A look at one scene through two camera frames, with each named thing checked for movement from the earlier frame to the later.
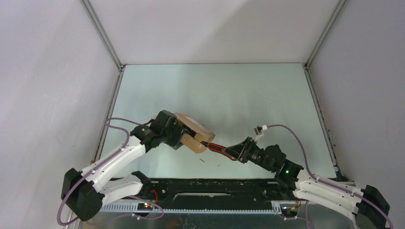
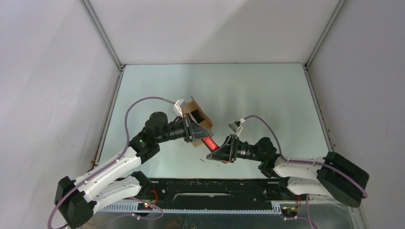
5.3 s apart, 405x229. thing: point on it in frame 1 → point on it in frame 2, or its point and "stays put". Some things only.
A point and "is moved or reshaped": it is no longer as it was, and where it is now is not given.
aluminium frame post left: x=102 y=33 stays put
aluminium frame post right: x=338 y=8 stays put
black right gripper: x=241 y=150 → x=228 y=151
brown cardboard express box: x=198 y=133 is moved or reshaped
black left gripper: x=175 y=142 → x=193 y=130
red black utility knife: x=218 y=149 stays put
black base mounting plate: x=208 y=190 stays put
